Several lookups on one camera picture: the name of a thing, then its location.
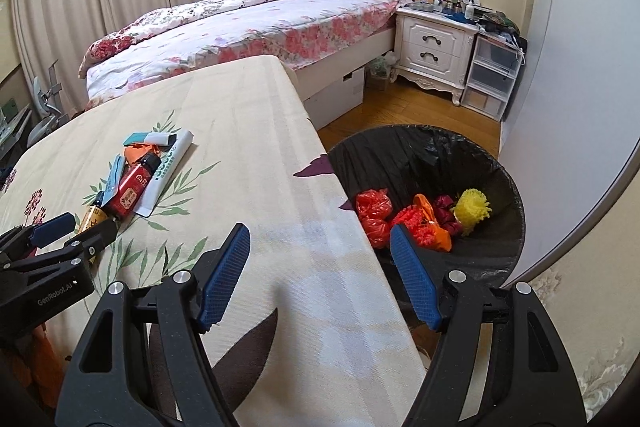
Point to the white tufted bed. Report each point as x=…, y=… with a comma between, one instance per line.
x=280, y=29

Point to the floral quilt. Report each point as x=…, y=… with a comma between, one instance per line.
x=200, y=14

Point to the red plastic bag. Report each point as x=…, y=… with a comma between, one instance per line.
x=375, y=232
x=374, y=204

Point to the clear plastic bag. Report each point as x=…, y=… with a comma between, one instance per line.
x=382, y=68

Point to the grey office chair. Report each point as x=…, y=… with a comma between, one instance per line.
x=45, y=122

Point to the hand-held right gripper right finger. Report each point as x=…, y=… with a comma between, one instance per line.
x=415, y=277

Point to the cluster of small bottles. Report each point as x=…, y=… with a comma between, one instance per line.
x=450, y=2

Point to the brown bottle with yellow label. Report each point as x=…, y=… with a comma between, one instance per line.
x=95, y=212

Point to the red bottle with black cap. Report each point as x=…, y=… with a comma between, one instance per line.
x=127, y=197

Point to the white sliding wardrobe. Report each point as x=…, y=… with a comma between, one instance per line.
x=570, y=57

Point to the orange paper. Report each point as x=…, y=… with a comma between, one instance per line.
x=137, y=153

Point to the orange plastic bag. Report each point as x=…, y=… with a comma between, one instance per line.
x=435, y=234

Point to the beige floral tablecloth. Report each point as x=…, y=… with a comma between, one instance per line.
x=250, y=132

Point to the blue and white tube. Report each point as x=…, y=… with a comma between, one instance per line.
x=114, y=177

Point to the dark red bag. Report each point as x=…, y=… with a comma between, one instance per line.
x=442, y=207

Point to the teal and white box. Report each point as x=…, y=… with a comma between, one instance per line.
x=150, y=138

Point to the clear plastic drawer unit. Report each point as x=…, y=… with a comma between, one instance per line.
x=490, y=77

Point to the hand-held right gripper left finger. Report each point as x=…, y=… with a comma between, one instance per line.
x=225, y=272

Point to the white tube with green print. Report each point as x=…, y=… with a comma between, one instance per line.
x=170, y=159

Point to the bin with black liner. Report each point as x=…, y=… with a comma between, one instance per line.
x=425, y=157

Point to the yellow foam fruit net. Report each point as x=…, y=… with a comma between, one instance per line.
x=472, y=207

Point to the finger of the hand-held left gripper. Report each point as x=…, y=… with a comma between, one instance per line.
x=52, y=229
x=95, y=234

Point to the white nightstand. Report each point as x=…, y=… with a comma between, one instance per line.
x=432, y=49

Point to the red foam fruit net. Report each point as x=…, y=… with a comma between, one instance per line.
x=412, y=227

